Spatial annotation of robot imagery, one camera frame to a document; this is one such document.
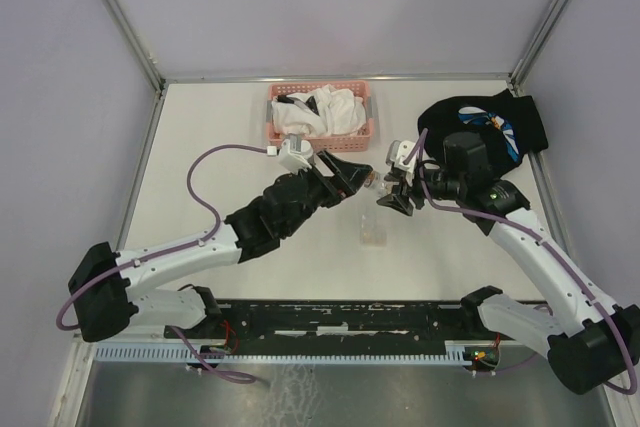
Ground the purple cable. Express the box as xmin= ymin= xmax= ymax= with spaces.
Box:
xmin=53 ymin=144 xmax=274 ymax=331
xmin=407 ymin=127 xmax=639 ymax=393

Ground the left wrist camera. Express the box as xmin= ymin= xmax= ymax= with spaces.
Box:
xmin=266 ymin=134 xmax=314 ymax=174

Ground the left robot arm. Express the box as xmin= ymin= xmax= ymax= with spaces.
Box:
xmin=64 ymin=151 xmax=373 ymax=343

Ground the clear pill bottle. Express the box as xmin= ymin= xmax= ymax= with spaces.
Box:
xmin=363 ymin=171 xmax=395 ymax=200

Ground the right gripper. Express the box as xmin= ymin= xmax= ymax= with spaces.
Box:
xmin=376 ymin=160 xmax=465 ymax=217

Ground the white cloth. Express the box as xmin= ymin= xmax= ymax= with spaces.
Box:
xmin=271 ymin=84 xmax=367 ymax=137

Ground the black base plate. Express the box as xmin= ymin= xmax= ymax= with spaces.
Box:
xmin=183 ymin=299 xmax=496 ymax=356

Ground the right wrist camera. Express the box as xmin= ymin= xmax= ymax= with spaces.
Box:
xmin=386 ymin=140 xmax=419 ymax=185

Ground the white cable duct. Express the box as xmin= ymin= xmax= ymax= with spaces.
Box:
xmin=94 ymin=341 xmax=476 ymax=363

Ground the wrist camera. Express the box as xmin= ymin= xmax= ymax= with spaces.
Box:
xmin=386 ymin=140 xmax=419 ymax=185
xmin=266 ymin=134 xmax=314 ymax=174

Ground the pink plastic basket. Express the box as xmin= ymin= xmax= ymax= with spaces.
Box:
xmin=266 ymin=80 xmax=375 ymax=152

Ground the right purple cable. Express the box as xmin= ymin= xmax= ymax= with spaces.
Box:
xmin=407 ymin=127 xmax=639 ymax=393

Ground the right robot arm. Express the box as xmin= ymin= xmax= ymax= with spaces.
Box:
xmin=378 ymin=132 xmax=639 ymax=395

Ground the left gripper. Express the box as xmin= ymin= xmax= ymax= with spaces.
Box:
xmin=282 ymin=148 xmax=372 ymax=237

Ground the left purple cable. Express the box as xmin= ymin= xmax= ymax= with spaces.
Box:
xmin=53 ymin=144 xmax=274 ymax=331

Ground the black garment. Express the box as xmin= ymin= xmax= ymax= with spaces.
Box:
xmin=417 ymin=89 xmax=549 ymax=176

